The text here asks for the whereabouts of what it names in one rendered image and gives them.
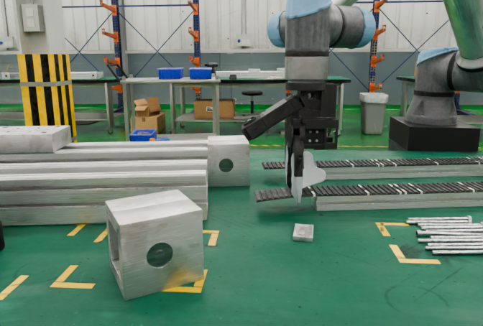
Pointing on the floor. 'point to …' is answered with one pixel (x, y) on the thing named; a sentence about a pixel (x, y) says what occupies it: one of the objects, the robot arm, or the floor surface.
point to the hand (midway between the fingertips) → (291, 191)
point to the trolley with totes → (169, 75)
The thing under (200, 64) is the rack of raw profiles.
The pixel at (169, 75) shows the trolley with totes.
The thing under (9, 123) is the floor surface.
